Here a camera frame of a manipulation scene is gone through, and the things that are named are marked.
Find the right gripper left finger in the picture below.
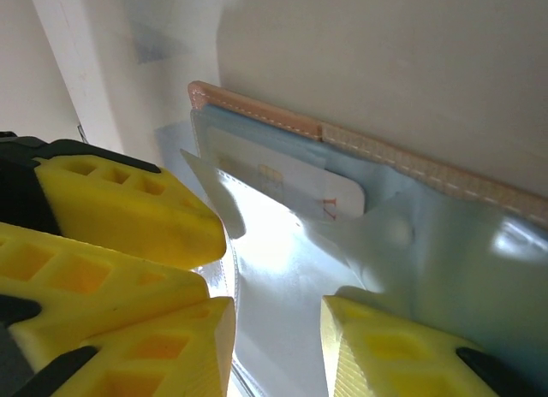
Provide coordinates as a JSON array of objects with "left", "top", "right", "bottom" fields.
[{"left": 25, "top": 296, "right": 237, "bottom": 397}]

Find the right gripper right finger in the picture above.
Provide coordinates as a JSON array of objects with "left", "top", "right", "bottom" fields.
[{"left": 320, "top": 293, "right": 526, "bottom": 397}]

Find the white credit card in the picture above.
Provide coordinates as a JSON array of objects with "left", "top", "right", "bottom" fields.
[{"left": 205, "top": 127, "right": 366, "bottom": 222}]

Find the tan leather card holder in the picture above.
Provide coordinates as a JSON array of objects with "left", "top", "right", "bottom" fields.
[{"left": 179, "top": 80, "right": 548, "bottom": 397}]

